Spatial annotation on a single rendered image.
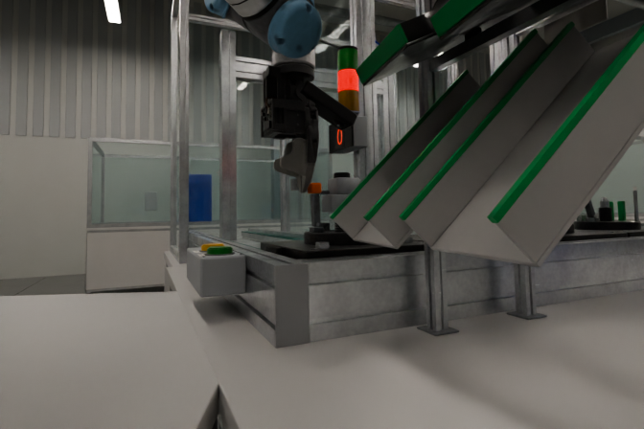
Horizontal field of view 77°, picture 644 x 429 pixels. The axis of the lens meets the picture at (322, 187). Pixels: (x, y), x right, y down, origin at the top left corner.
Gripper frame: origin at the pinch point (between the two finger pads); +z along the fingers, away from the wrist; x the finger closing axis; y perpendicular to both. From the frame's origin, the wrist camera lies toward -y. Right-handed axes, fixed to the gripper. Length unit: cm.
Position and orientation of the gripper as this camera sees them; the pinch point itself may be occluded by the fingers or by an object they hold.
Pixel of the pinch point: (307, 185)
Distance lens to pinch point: 70.4
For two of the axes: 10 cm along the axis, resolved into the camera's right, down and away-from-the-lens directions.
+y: -9.1, -0.1, -4.0
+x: 4.0, -0.7, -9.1
